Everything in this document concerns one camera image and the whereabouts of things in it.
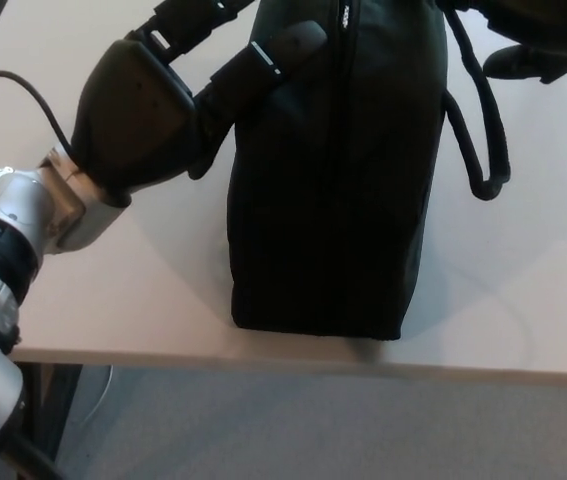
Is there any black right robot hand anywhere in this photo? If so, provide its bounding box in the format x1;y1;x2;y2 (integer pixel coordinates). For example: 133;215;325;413
434;0;567;85

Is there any thin white floor cable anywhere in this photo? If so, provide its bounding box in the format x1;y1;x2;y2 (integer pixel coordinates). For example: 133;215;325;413
82;364;115;424

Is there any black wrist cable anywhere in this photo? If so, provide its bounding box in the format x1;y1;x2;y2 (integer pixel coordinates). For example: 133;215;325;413
0;71;74;187

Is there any black fabric lunch bag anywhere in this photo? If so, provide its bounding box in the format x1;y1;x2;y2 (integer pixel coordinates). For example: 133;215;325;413
226;0;512;344

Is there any black table leg frame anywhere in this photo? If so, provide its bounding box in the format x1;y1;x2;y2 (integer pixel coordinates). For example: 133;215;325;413
11;362;85;480

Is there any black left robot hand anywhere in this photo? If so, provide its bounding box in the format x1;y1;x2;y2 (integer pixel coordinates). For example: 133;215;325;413
69;0;329;208

